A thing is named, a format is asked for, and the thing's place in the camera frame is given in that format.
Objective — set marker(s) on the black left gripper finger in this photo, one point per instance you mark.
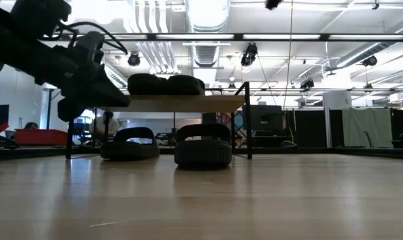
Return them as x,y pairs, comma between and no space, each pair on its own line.
108,95
69,110

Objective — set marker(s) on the black rubber slide sandal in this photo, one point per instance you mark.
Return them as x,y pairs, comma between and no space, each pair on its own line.
128,151
146,85
203,153
186,86

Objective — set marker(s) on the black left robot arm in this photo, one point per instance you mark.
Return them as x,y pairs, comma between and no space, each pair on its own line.
18,46

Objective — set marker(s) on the person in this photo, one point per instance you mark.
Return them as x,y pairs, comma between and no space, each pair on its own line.
114,126
31,125

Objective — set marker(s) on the overhead LED light bar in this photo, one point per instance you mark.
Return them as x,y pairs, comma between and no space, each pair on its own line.
281,36

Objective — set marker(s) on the red box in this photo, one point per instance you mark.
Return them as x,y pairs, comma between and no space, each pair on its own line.
41,137

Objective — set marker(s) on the black ceiling spotlight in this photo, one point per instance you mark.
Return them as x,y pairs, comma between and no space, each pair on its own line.
307,84
370,61
249,55
231,87
133,59

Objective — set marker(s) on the white pillar cabinet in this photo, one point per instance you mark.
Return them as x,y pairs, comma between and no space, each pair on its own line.
336,100

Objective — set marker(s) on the black partition panel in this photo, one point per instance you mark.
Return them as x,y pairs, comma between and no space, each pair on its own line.
308,126

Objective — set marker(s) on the colourful patterned panel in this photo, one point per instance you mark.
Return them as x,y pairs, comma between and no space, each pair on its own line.
238,130

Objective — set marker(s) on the small blue object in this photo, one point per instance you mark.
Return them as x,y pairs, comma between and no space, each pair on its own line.
289,144

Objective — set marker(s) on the grey curtain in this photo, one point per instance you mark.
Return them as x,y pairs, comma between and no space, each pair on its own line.
358,123

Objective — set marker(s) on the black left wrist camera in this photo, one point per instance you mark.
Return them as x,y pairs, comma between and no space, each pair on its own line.
89,45

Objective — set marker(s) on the ribbed silver ventilation duct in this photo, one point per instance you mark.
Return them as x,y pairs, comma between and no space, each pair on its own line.
205,55

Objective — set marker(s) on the black metal shelf frame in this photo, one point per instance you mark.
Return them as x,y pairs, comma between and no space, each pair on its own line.
249,133

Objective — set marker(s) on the black table edge rail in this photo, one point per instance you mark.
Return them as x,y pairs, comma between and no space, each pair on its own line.
321,152

